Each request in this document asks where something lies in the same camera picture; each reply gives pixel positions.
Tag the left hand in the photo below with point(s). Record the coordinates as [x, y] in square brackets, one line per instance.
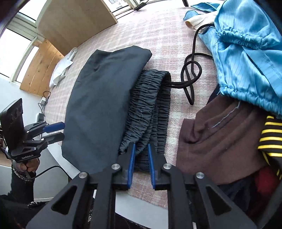
[29, 166]

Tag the black power adapter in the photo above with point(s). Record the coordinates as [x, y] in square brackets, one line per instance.
[40, 117]

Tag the white folded towel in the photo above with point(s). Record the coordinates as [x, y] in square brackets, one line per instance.
[62, 68]

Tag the yellow black striped garment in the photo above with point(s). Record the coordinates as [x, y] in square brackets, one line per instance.
[270, 143]

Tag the pine wooden panel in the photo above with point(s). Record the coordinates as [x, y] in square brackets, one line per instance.
[38, 75]

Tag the pink checked tablecloth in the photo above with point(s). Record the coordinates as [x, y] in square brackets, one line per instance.
[160, 28]

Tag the light wooden board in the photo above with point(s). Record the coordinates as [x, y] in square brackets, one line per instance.
[68, 24]

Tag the dark grey trousers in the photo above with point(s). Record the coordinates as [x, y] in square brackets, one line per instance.
[115, 101]

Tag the black sleeved left forearm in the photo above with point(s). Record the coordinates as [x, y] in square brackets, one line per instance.
[18, 206]

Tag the silver usb charger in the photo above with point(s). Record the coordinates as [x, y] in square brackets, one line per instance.
[43, 101]

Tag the red cloth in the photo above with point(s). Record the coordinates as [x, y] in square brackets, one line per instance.
[266, 182]

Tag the brown garment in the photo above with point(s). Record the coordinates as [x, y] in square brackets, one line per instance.
[222, 141]

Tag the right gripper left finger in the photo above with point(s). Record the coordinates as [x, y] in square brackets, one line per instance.
[122, 179]

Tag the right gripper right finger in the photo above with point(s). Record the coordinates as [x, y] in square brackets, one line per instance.
[158, 168]

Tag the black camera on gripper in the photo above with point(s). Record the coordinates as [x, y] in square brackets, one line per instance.
[12, 124]

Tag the cream ribbed cloth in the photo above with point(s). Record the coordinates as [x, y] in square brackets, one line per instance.
[195, 22]

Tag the blue satin garment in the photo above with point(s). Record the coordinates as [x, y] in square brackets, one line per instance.
[246, 49]

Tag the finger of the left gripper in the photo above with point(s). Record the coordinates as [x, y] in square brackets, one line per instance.
[53, 138]
[54, 127]

